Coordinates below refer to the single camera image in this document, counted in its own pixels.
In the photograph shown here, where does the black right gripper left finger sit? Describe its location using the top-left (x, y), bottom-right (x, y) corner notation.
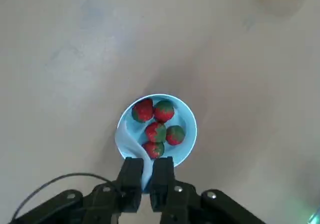
top-left (11, 156), bottom-right (145, 224)

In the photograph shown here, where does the light blue bowl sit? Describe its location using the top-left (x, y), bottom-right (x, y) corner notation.
top-left (116, 93), bottom-right (198, 169)

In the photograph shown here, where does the red toy strawberry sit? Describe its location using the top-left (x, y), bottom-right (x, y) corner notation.
top-left (131, 98), bottom-right (154, 122)
top-left (142, 140), bottom-right (165, 159)
top-left (153, 99), bottom-right (175, 124)
top-left (165, 125), bottom-right (186, 146)
top-left (145, 121), bottom-right (167, 143)

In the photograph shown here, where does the light blue plastic spoon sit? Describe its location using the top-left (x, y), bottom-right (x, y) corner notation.
top-left (114, 122), bottom-right (153, 194)

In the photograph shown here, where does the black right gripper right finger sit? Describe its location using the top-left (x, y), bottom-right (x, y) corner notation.
top-left (149, 156), bottom-right (266, 224)

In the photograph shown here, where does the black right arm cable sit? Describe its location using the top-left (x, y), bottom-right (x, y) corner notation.
top-left (9, 172), bottom-right (126, 222)

